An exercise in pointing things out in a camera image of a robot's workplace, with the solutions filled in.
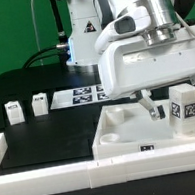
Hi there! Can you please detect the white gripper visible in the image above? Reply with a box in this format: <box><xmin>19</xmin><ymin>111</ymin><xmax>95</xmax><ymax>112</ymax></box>
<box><xmin>98</xmin><ymin>28</ymin><xmax>195</xmax><ymax>120</ymax></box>

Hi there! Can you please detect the white square tabletop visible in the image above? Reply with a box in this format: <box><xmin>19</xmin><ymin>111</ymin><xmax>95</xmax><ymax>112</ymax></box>
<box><xmin>92</xmin><ymin>99</ymin><xmax>195</xmax><ymax>160</ymax></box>

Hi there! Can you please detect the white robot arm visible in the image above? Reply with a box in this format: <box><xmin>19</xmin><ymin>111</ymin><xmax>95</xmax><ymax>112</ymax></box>
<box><xmin>67</xmin><ymin>0</ymin><xmax>195</xmax><ymax>118</ymax></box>

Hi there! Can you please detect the white U-shaped obstacle fence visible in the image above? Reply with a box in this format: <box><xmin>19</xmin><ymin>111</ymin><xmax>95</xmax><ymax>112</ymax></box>
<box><xmin>0</xmin><ymin>133</ymin><xmax>195</xmax><ymax>195</ymax></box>

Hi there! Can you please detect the white marker sheet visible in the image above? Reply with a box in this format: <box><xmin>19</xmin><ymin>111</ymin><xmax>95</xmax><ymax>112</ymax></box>
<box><xmin>50</xmin><ymin>84</ymin><xmax>109</xmax><ymax>109</ymax></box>

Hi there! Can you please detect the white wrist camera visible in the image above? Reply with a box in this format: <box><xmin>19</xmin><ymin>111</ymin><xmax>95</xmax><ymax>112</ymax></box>
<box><xmin>95</xmin><ymin>6</ymin><xmax>152</xmax><ymax>54</ymax></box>

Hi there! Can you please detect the black cable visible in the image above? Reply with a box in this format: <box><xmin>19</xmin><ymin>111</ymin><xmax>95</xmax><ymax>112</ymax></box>
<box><xmin>19</xmin><ymin>43</ymin><xmax>72</xmax><ymax>70</ymax></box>

